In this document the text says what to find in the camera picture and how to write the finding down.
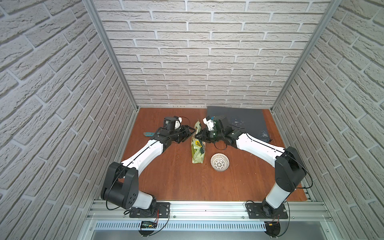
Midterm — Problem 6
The green oats bag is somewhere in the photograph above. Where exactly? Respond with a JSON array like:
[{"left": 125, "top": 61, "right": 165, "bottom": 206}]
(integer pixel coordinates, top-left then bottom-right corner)
[{"left": 191, "top": 121, "right": 206, "bottom": 164}]

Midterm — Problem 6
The white lattice breakfast bowl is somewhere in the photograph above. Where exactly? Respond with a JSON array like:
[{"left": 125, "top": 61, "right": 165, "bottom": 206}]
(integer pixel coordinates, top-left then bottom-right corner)
[{"left": 210, "top": 153, "right": 230, "bottom": 172}]

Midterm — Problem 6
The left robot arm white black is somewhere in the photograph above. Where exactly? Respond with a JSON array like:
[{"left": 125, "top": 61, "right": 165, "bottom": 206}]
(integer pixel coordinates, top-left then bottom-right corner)
[{"left": 101, "top": 116, "right": 196, "bottom": 210}]

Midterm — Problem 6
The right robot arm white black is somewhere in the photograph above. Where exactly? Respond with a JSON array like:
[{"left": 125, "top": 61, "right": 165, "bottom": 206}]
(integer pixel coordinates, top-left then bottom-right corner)
[{"left": 196, "top": 119, "right": 308, "bottom": 210}]

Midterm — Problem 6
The left controller board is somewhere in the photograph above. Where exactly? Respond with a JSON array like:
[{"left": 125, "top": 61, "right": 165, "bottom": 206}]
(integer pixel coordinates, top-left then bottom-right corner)
[{"left": 139, "top": 221, "right": 158, "bottom": 237}]

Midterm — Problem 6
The controller board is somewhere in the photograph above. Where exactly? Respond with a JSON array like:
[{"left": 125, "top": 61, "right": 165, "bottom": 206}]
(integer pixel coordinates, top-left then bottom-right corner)
[
  {"left": 265, "top": 222, "right": 281, "bottom": 238},
  {"left": 139, "top": 221, "right": 158, "bottom": 237}
]

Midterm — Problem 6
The right controller board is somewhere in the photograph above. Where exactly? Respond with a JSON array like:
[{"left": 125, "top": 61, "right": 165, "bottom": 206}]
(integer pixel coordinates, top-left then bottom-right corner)
[{"left": 265, "top": 222, "right": 281, "bottom": 238}]

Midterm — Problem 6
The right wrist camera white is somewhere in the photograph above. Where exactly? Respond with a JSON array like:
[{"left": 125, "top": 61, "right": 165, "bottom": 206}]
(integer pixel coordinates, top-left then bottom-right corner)
[{"left": 203, "top": 118, "right": 215, "bottom": 131}]

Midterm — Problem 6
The teal handled tool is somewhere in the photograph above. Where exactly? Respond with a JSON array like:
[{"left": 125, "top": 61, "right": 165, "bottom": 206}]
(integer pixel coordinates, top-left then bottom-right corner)
[{"left": 144, "top": 132, "right": 155, "bottom": 137}]

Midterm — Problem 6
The dark grey network switch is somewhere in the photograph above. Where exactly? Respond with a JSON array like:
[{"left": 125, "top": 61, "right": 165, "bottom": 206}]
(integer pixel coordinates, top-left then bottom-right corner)
[{"left": 207, "top": 106, "right": 272, "bottom": 143}]

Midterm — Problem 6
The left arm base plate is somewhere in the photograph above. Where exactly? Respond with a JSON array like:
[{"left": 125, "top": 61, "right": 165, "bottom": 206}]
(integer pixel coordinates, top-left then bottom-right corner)
[{"left": 129, "top": 202, "right": 171, "bottom": 219}]

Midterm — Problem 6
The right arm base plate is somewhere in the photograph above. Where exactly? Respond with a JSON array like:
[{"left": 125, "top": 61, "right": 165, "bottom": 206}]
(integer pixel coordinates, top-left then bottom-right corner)
[{"left": 245, "top": 202, "right": 289, "bottom": 220}]

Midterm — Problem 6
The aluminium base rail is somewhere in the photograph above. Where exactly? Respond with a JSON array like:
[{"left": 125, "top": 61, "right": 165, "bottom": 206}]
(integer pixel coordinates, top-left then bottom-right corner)
[{"left": 86, "top": 201, "right": 333, "bottom": 222}]

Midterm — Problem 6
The left aluminium frame post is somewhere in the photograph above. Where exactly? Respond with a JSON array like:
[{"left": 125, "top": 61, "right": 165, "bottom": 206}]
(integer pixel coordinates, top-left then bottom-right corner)
[{"left": 83, "top": 0, "right": 140, "bottom": 112}]

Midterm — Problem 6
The aluminium frame post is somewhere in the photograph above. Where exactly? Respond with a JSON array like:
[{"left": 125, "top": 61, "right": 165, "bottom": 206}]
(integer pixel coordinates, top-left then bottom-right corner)
[
  {"left": 270, "top": 0, "right": 342, "bottom": 113},
  {"left": 83, "top": 0, "right": 140, "bottom": 112}
]

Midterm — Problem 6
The right aluminium frame post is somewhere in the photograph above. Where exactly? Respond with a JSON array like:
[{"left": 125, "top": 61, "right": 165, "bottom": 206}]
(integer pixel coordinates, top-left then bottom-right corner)
[{"left": 270, "top": 0, "right": 342, "bottom": 113}]

